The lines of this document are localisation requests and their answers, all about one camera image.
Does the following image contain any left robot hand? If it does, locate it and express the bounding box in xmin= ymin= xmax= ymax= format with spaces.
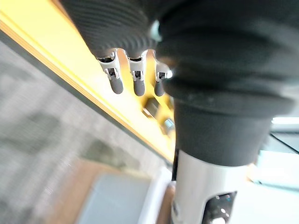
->
xmin=59 ymin=0 xmax=299 ymax=224

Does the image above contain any brown cardboard box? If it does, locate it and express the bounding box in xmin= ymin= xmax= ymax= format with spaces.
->
xmin=45 ymin=156 xmax=176 ymax=224

